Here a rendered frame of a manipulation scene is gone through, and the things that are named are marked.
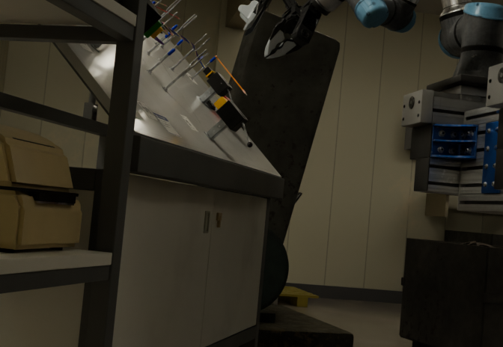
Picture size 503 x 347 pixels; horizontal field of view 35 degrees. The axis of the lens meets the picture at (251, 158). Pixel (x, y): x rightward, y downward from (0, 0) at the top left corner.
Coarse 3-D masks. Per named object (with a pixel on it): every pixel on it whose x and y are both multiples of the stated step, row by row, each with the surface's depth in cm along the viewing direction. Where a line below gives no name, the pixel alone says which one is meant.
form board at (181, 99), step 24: (48, 24) 149; (72, 48) 148; (144, 48) 215; (168, 48) 254; (96, 72) 150; (144, 72) 191; (168, 72) 220; (192, 72) 260; (144, 96) 170; (168, 96) 193; (192, 96) 223; (168, 120) 173; (192, 120) 197; (216, 120) 228; (192, 144) 176; (216, 144) 200; (240, 144) 233; (264, 168) 238
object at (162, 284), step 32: (128, 192) 149; (160, 192) 164; (192, 192) 183; (128, 224) 150; (160, 224) 165; (192, 224) 185; (128, 256) 151; (160, 256) 167; (192, 256) 186; (128, 288) 152; (160, 288) 168; (192, 288) 188; (128, 320) 153; (160, 320) 169; (192, 320) 190
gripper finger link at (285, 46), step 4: (284, 40) 216; (288, 40) 214; (292, 40) 215; (284, 44) 215; (288, 44) 215; (292, 44) 215; (280, 48) 216; (284, 48) 215; (288, 48) 215; (292, 48) 215; (272, 52) 217; (276, 52) 216; (280, 52) 216; (284, 52) 216; (268, 56) 217; (272, 56) 217; (276, 56) 217
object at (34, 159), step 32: (0, 128) 117; (0, 160) 112; (32, 160) 118; (64, 160) 130; (0, 192) 112; (32, 192) 115; (64, 192) 126; (0, 224) 111; (32, 224) 114; (64, 224) 124
